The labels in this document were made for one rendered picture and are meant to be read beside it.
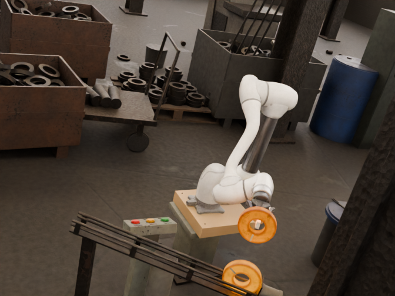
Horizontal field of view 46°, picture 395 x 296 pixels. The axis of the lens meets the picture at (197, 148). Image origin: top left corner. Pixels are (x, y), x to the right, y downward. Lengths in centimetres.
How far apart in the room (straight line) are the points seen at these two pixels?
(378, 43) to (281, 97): 318
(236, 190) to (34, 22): 337
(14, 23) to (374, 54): 378
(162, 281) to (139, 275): 22
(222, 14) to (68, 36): 298
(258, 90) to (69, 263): 148
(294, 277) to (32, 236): 169
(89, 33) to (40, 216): 250
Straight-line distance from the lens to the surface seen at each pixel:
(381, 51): 552
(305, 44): 481
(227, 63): 477
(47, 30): 510
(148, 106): 431
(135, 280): 247
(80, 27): 515
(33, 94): 359
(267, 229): 191
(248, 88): 243
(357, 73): 538
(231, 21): 720
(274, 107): 250
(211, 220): 272
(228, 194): 218
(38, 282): 279
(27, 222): 320
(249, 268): 190
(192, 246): 287
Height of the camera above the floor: 194
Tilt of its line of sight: 26 degrees down
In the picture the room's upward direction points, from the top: 14 degrees clockwise
